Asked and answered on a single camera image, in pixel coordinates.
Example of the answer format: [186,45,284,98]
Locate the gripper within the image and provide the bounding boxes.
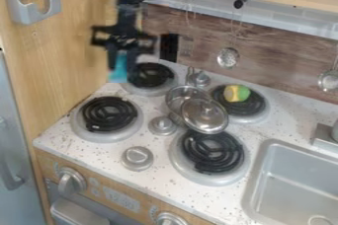
[89,25,159,84]

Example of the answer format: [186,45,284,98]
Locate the blue brush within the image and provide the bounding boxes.
[107,50,131,84]

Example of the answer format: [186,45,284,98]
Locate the toy stove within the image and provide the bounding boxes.
[68,60,273,188]

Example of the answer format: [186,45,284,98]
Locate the silver pot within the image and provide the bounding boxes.
[163,84,213,125]

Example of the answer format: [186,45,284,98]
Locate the silver lid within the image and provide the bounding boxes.
[179,97,231,135]

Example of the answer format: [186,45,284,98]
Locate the silver hanging strainer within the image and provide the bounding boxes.
[214,5,246,70]

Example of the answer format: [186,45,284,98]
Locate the yellow green toy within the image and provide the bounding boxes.
[221,84,253,104]

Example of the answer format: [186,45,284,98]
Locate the grey toy fridge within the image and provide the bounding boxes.
[0,49,48,225]

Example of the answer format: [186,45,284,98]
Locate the silver hanging spoon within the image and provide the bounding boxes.
[316,42,338,93]

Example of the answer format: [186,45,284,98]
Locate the toy sink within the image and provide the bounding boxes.
[240,137,338,225]

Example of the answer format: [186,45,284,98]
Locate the tap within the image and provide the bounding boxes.
[308,116,338,153]

